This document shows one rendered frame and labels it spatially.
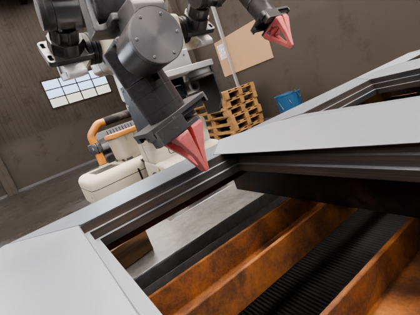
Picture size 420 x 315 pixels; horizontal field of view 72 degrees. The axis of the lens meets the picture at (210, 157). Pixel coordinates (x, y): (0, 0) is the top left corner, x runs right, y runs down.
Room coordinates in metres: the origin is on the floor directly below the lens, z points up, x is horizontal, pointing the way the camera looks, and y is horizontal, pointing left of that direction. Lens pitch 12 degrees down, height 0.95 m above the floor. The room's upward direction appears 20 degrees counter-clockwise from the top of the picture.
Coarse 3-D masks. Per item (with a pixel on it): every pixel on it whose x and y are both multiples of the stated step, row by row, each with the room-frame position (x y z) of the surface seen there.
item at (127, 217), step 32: (352, 96) 0.65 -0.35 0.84; (416, 96) 0.39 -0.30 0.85; (224, 160) 0.47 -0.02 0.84; (256, 160) 0.43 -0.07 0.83; (288, 160) 0.38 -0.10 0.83; (320, 160) 0.33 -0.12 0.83; (352, 160) 0.30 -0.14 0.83; (384, 160) 0.27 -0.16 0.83; (416, 160) 0.24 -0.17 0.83; (160, 192) 0.41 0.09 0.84; (192, 192) 0.42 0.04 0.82; (96, 224) 0.36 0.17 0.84; (128, 224) 0.37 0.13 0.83; (128, 288) 0.20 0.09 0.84
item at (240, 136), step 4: (268, 124) 0.58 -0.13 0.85; (256, 128) 0.59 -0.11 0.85; (260, 128) 0.57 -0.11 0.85; (244, 132) 0.58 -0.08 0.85; (248, 132) 0.57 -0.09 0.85; (252, 132) 0.55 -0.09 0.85; (232, 136) 0.59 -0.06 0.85; (236, 136) 0.58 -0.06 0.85; (240, 136) 0.56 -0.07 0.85; (244, 136) 0.54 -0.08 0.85; (228, 140) 0.57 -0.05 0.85; (232, 140) 0.55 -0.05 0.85; (236, 140) 0.54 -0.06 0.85; (240, 140) 0.52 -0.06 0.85; (220, 144) 0.55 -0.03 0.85; (224, 144) 0.54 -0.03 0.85; (228, 144) 0.52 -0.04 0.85; (216, 148) 0.53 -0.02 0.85; (220, 148) 0.52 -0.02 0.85; (224, 148) 0.50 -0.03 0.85; (216, 152) 0.49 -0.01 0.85
